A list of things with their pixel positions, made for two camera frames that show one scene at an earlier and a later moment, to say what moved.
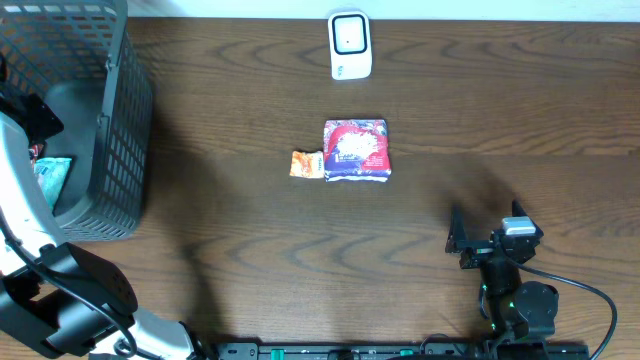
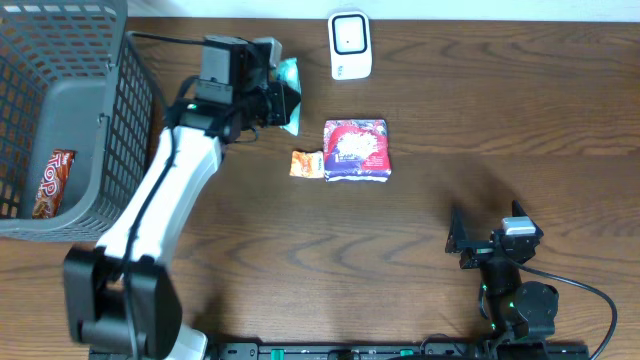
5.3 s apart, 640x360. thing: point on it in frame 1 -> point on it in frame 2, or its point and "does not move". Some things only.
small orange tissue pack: [307, 164] does not move
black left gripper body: [38, 126] -> [282, 103]
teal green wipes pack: [52, 175] -> [288, 72]
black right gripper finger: [457, 238] does not move
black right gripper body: [486, 251] does not move
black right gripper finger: [517, 209] does not move
